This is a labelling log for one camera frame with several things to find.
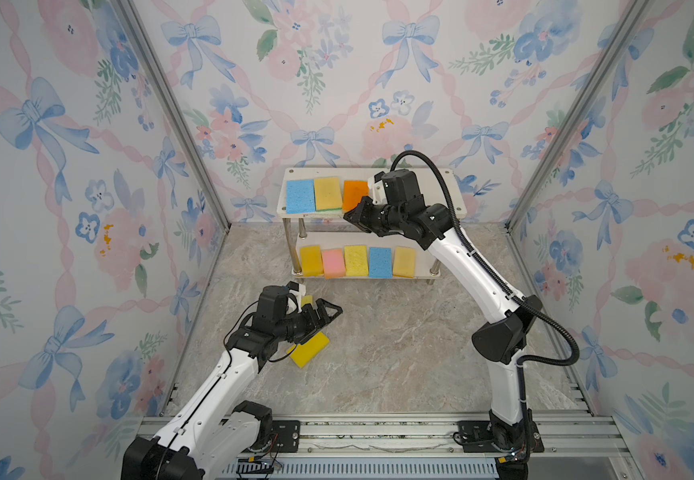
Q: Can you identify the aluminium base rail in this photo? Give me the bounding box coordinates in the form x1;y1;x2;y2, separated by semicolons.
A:
137;411;637;479

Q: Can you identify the small tan sponge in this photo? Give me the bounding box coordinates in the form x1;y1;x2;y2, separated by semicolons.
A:
392;246;417;279

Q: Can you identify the yellow porous sponge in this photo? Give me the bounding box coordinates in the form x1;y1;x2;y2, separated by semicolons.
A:
344;245;369;277

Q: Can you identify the left aluminium corner post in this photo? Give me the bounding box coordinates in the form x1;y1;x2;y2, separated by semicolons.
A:
111;0;230;234

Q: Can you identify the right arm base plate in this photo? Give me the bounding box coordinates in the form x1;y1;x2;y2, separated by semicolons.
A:
452;420;545;463

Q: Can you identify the white two-tier shelf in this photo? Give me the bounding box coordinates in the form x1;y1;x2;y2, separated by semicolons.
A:
276;167;467;284

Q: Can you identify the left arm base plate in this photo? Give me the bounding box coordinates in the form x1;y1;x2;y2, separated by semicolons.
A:
245;420;302;455

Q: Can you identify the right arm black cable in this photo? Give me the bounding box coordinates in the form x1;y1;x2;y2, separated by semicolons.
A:
390;149;581;445

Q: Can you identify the tan yellow sponge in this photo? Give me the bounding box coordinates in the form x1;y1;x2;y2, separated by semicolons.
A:
314;177;343;212

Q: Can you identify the pink sponge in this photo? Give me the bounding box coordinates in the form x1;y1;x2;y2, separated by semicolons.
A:
322;249;346;279

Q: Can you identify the bright yellow sponge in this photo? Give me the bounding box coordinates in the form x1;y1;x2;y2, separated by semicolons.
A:
288;332;330;368

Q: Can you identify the aluminium corner post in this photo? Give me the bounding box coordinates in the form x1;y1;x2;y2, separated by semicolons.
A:
505;0;652;234
111;0;230;234

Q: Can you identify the orange sponge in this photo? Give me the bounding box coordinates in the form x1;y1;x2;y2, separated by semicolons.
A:
342;180;369;213

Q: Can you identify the right aluminium corner post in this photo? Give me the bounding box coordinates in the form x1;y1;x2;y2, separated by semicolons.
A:
505;0;652;234

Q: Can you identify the blue sponge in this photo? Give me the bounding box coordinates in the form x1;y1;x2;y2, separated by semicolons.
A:
286;179;316;215
368;247;393;279

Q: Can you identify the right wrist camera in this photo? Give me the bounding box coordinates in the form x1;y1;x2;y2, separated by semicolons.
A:
368;170;387;205

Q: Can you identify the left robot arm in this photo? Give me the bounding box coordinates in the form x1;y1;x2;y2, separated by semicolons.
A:
120;282;343;479

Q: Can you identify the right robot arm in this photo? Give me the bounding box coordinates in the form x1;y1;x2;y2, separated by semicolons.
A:
344;169;534;453

